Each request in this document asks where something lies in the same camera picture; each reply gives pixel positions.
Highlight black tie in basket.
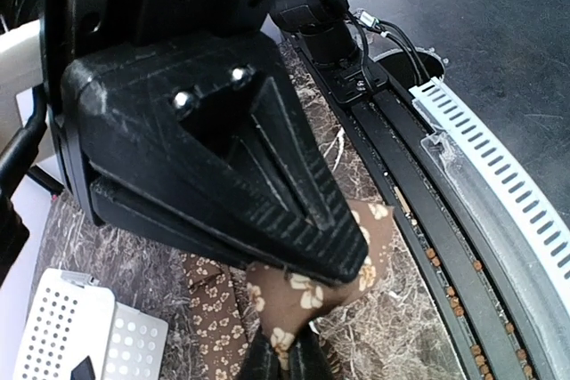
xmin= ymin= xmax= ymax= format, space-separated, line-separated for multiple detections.
xmin=70 ymin=357 xmax=96 ymax=380

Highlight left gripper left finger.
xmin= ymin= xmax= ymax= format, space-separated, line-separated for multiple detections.
xmin=237 ymin=330 xmax=289 ymax=380

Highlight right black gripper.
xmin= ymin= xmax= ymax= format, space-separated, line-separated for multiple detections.
xmin=39 ymin=0 xmax=277 ymax=230

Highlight brown floral patterned tie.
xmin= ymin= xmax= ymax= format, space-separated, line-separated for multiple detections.
xmin=183 ymin=200 xmax=395 ymax=379

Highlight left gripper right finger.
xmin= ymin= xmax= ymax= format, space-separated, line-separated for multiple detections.
xmin=289 ymin=328 xmax=334 ymax=380

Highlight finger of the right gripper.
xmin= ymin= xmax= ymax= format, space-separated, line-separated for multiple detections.
xmin=90 ymin=177 xmax=249 ymax=267
xmin=61 ymin=35 xmax=368 ymax=285

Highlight white perforated plastic basket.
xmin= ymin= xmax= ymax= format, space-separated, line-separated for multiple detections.
xmin=12 ymin=268 xmax=168 ymax=379

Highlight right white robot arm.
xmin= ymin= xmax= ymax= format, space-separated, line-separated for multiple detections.
xmin=1 ymin=0 xmax=368 ymax=286

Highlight white slotted cable duct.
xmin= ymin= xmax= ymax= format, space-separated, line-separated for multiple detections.
xmin=409 ymin=77 xmax=570 ymax=265

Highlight black curved front rail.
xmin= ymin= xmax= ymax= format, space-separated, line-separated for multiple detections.
xmin=289 ymin=38 xmax=569 ymax=379

